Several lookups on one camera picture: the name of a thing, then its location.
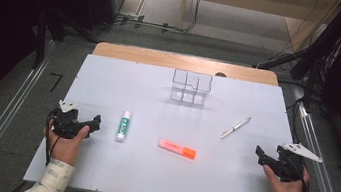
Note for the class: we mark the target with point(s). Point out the black metal stand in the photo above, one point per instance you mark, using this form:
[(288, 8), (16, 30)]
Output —
[(40, 44)]

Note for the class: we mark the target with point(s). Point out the white green glue stick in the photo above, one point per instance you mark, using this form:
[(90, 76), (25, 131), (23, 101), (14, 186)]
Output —
[(123, 126)]

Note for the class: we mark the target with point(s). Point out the orange highlighter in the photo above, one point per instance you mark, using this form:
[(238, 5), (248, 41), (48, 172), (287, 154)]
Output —
[(177, 149)]

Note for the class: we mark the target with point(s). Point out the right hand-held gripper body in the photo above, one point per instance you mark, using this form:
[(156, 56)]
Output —
[(290, 163)]

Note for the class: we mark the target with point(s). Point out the wooden table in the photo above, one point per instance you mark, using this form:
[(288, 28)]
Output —
[(163, 58)]

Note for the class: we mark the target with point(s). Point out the person's left hand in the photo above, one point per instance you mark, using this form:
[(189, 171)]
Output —
[(65, 148)]

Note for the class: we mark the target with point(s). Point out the clear plastic pen holder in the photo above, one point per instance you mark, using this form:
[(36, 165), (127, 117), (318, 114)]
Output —
[(191, 89)]

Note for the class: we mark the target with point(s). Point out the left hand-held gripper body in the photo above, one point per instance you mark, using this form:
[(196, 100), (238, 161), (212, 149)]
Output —
[(65, 123)]

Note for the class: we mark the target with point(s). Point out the silver white pen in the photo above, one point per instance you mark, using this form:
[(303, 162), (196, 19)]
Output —
[(235, 128)]

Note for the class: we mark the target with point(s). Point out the white board sheet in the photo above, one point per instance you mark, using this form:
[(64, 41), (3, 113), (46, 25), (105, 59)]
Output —
[(154, 174)]

